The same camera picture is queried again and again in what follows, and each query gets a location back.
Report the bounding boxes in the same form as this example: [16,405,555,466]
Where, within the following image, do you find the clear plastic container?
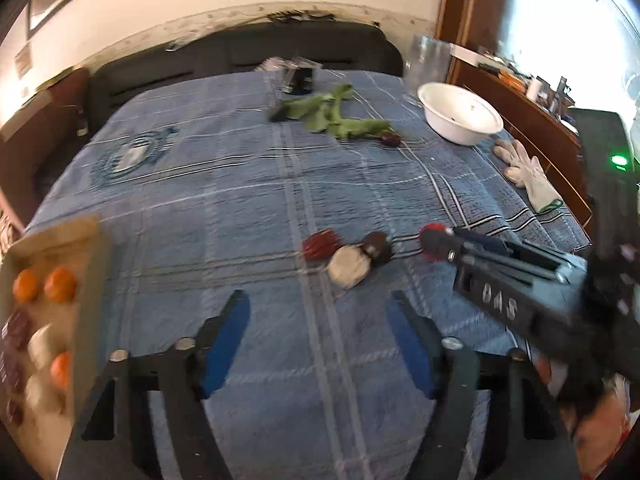
[403,35,454,92]

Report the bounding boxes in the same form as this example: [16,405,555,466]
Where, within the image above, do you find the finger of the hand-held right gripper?
[426,231,507,273]
[452,227,576,283]

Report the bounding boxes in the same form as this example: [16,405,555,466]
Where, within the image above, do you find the round beige bread chunk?
[25,374,67,415]

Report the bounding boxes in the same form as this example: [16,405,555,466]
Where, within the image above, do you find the white bowl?
[417,82,505,146]

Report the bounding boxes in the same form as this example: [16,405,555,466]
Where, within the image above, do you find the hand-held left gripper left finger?
[60,289,252,480]

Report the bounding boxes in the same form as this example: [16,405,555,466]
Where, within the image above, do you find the green leafy vegetable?
[279,83,394,142]

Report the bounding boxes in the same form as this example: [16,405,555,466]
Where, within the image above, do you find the blue plaid blanket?
[25,69,591,480]

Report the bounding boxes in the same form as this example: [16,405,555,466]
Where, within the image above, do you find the large orange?
[44,267,79,304]

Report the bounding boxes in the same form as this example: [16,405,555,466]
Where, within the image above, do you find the person's right hand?
[537,357,640,480]

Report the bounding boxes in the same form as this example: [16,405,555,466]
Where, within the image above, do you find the small orange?
[49,351,74,391]
[12,269,41,304]

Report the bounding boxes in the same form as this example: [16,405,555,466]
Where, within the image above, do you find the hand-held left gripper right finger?
[385,290,585,480]

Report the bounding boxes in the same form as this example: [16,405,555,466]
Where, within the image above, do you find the black cylindrical device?
[281,60,322,96]

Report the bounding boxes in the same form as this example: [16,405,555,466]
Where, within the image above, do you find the red tomato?
[419,222,453,264]

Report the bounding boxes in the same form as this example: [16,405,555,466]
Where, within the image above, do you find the black padded headboard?
[88,22,404,128]

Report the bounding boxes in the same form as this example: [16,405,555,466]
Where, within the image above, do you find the white work gloves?
[492,139,565,214]

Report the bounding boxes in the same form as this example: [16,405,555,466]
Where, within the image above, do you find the small wall plate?
[13,44,34,80]

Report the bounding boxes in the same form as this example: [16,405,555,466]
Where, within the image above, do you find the dark purple plum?
[361,231,391,267]

